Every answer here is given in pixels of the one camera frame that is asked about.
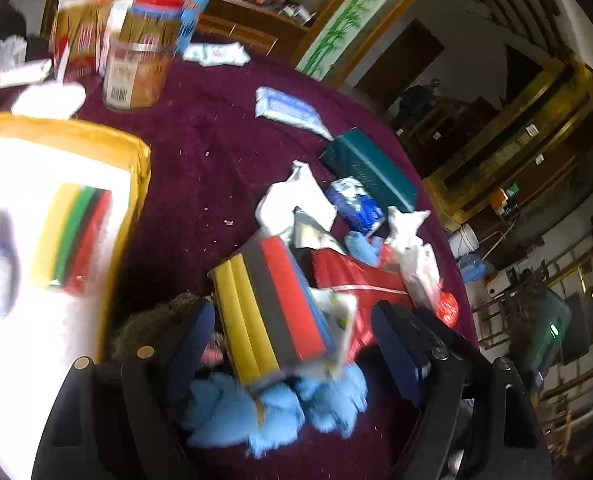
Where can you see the yellow wooden counter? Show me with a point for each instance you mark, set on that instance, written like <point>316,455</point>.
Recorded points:
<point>516,150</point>

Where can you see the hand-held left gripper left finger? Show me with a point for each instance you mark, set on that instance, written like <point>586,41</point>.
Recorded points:
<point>191,342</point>

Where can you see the blue water jug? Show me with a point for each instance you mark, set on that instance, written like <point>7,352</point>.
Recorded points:
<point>475,267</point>

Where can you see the red bag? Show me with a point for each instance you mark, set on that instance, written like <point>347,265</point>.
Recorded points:
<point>349,275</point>

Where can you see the small light blue cloth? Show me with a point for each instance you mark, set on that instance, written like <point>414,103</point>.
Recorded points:
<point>365,250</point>

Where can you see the teal box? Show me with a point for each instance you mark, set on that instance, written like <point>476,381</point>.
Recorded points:
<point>371,165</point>

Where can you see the green machine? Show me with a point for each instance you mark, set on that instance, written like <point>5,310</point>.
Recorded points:
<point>541,327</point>

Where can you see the white tissue pack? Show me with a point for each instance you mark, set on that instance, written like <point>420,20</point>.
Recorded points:
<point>216,54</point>

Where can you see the wooden cabinet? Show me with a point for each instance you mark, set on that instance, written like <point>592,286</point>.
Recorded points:
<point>256,25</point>

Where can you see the amber filled jar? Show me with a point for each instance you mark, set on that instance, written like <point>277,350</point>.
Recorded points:
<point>136,77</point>

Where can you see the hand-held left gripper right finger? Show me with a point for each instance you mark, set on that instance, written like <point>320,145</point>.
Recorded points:
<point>397,352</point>

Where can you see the brown furry toy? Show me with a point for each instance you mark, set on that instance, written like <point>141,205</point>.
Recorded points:
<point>146,320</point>

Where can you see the green bamboo scroll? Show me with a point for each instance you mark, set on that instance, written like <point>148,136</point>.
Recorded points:
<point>341,25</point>

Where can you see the white bucket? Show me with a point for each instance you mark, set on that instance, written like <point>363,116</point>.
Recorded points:
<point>462,241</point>

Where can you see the maroon tablecloth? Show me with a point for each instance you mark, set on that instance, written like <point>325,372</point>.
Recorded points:
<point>201,160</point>

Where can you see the light blue fluffy cloth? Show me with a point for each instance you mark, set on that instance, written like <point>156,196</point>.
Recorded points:
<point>216,412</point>

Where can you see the white cloth bag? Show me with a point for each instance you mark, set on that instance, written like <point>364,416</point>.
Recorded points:
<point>416,260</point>

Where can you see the crumpled white plastic wrap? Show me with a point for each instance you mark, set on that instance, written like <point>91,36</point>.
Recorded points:
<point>286,200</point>

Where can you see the multicolour sponge pack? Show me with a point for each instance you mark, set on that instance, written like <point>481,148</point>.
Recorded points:
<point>271,300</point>
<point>71,240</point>

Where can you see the white blue wipes packet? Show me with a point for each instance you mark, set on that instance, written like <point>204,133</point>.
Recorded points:
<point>286,105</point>

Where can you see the yellow tray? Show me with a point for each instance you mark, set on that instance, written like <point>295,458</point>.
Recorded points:
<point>104,135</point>

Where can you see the clear jar blue label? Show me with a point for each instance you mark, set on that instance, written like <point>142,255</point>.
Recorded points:
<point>169,5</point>

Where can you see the flat white packet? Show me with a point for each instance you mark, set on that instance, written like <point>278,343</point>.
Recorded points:
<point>21,74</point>

